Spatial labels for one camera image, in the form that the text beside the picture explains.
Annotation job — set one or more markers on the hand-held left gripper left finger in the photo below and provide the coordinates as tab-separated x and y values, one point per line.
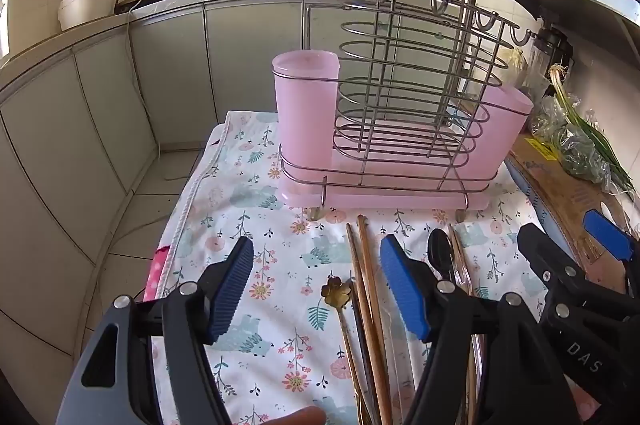
230	290

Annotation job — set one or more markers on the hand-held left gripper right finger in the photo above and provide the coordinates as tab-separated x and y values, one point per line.
402	285

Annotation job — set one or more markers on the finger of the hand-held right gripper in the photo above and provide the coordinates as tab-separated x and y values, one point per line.
542	255
607	235

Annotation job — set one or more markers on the tall pink plastic cup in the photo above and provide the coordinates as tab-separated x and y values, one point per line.
305	115

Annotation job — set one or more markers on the person's left hand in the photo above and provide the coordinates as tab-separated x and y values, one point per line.
300	417

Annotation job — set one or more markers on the white plastic spoon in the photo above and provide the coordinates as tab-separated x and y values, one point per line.
606	209

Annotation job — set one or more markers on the black spoon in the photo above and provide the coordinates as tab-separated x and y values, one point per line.
440	250

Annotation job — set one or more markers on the floral printed cloth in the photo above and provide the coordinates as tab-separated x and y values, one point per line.
280	255

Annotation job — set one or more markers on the gold flower-shaped spoon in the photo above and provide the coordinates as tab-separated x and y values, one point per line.
336	292

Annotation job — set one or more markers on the dark chopstick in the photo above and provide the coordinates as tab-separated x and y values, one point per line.
362	345

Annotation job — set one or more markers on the pink dotted cloth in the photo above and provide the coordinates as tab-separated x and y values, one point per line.
157	270

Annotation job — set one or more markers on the clear plastic utensil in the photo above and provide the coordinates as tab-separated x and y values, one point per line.
402	365

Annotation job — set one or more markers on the pink plastic drip tray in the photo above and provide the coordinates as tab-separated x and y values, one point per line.
390	200

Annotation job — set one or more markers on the plastic bag of greens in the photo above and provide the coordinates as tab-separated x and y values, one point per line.
570	145

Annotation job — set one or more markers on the green onions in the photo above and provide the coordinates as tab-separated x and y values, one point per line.
595	135

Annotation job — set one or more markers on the wide pink plastic cup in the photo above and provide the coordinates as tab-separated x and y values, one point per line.
505	130

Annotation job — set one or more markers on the napa cabbage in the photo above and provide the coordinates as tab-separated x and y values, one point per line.
515	65

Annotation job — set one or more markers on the grey kitchen cabinets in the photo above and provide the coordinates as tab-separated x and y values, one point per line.
65	130

